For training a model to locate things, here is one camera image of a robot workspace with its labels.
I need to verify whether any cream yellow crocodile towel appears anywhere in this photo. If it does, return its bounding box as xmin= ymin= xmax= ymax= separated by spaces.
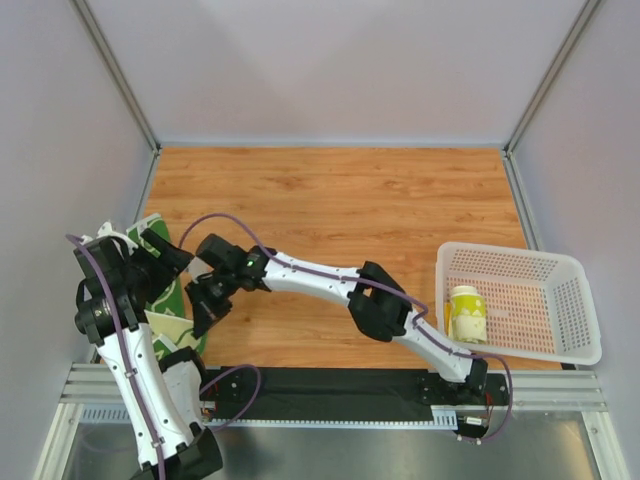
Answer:
xmin=445 ymin=285 xmax=488 ymax=344

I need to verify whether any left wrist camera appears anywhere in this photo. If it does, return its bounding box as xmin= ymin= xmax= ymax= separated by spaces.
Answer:
xmin=80 ymin=220 xmax=139 ymax=254

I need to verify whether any grey slotted cable duct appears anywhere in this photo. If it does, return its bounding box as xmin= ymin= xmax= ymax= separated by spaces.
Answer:
xmin=79 ymin=405 xmax=458 ymax=431

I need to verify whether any white plastic basket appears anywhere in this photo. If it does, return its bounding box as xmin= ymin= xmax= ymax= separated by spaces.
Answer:
xmin=435 ymin=242 xmax=602 ymax=366

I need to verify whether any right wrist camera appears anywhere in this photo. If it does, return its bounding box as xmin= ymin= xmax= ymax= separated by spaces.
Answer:
xmin=186 ymin=256 xmax=212 ymax=282

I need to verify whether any green patterned towel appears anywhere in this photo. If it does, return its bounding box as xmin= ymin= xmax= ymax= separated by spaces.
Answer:
xmin=126 ymin=213 xmax=206 ymax=360

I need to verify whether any left aluminium frame post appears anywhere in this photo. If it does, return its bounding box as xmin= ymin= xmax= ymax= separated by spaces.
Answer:
xmin=69 ymin=0 xmax=161 ymax=155

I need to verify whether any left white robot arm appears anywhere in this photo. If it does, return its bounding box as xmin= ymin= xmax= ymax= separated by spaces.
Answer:
xmin=66 ymin=224 xmax=223 ymax=479

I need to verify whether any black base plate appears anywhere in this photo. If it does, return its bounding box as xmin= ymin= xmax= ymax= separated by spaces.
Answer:
xmin=200 ymin=367 xmax=509 ymax=422

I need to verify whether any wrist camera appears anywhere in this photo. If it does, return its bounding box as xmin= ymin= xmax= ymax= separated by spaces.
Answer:
xmin=80 ymin=220 xmax=139 ymax=254
xmin=186 ymin=256 xmax=212 ymax=282

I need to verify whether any right aluminium frame post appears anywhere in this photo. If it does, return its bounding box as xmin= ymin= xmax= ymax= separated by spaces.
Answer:
xmin=503 ymin=0 xmax=604 ymax=159

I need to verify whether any aluminium frame post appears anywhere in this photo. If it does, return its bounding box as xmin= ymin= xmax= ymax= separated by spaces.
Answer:
xmin=69 ymin=0 xmax=161 ymax=155
xmin=503 ymin=0 xmax=604 ymax=159

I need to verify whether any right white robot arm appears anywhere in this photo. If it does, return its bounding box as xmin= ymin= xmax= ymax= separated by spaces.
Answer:
xmin=185 ymin=234 xmax=488 ymax=403

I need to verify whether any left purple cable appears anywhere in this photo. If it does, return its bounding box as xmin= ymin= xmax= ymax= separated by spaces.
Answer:
xmin=67 ymin=233 xmax=264 ymax=480

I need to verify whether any aluminium front rail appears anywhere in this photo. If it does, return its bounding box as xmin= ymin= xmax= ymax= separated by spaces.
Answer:
xmin=59 ymin=363 xmax=608 ymax=412

